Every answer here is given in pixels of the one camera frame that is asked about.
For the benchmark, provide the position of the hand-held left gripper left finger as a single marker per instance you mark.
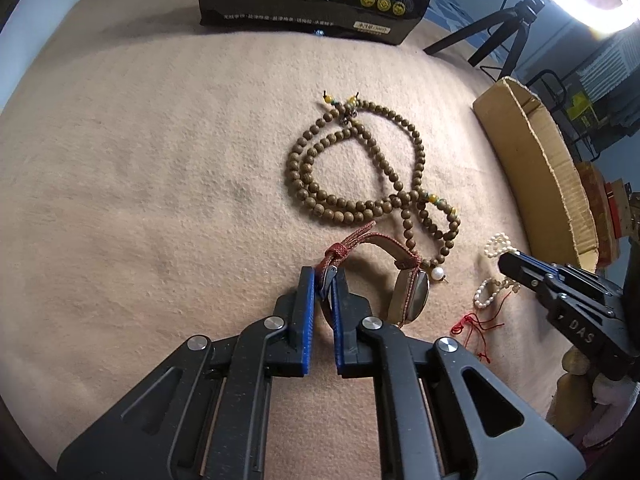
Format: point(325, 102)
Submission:
point(306, 320)

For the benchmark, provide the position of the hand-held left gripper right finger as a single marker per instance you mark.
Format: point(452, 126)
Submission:
point(337, 330)

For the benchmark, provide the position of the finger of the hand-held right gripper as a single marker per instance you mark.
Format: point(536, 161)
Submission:
point(520, 272)
point(545, 269)

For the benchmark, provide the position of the person's right hand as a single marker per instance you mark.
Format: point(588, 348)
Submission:
point(612, 410)

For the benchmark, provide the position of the red box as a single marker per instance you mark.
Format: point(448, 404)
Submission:
point(607, 215)

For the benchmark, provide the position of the brown cardboard box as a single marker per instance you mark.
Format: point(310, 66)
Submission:
point(530, 160)

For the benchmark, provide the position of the tan blanket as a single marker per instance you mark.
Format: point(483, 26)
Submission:
point(150, 185)

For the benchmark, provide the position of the black tripod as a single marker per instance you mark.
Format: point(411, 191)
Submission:
point(517, 35)

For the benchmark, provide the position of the blue patterned bed sheet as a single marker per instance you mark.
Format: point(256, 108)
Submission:
point(452, 7)

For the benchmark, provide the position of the black metal frame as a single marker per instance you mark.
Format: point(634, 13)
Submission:
point(552, 85)

